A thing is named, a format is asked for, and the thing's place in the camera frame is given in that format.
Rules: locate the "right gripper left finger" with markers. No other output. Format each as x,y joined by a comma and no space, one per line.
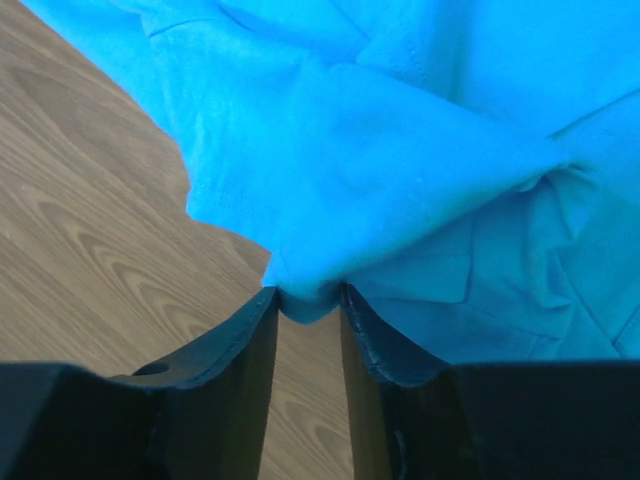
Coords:
199,412

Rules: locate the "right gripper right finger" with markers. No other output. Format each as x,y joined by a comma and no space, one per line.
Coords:
412,416

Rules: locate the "turquoise t shirt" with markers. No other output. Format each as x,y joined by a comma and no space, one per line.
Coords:
470,167

